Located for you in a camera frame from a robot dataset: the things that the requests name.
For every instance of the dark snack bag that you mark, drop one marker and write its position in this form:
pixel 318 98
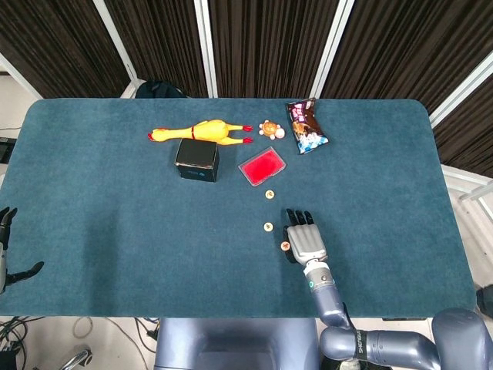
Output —
pixel 304 131

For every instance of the white metal rack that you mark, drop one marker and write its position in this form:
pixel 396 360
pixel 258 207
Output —
pixel 466 178

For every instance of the dark brown curtain panel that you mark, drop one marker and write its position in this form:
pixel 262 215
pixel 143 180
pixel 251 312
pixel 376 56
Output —
pixel 404 46
pixel 265 46
pixel 470 135
pixel 165 42
pixel 58 38

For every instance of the teal velvet tablecloth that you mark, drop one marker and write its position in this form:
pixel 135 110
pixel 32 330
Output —
pixel 115 231

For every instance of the black waste bin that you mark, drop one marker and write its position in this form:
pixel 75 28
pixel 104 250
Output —
pixel 335 365

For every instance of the black electronic device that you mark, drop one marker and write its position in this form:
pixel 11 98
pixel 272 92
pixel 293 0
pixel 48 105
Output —
pixel 5 150

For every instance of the yellow rubber chicken toy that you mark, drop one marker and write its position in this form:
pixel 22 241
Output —
pixel 208 129

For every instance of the blue-grey robot torso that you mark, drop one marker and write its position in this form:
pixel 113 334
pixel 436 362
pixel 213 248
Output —
pixel 231 343

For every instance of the white partition frame post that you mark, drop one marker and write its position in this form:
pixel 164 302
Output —
pixel 117 42
pixel 462 94
pixel 206 46
pixel 21 77
pixel 333 46

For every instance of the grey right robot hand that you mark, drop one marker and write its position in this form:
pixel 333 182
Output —
pixel 306 243

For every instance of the cream round chess piece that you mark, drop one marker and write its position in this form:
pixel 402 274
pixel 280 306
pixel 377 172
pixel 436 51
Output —
pixel 268 227
pixel 269 194
pixel 285 245

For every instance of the black bag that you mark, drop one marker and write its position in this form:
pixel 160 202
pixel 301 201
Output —
pixel 158 89

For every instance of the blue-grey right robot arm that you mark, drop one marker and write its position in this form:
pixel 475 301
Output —
pixel 327 297

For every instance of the orange turtle toy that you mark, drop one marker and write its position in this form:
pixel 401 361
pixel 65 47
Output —
pixel 267 128

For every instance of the red ink pad case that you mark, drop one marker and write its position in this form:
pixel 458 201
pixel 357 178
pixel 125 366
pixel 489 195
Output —
pixel 262 166

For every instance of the chrome metal leg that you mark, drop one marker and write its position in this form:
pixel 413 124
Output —
pixel 79 356

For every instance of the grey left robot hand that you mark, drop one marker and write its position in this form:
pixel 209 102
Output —
pixel 4 231

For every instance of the black cardboard box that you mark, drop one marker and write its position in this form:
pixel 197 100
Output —
pixel 196 154

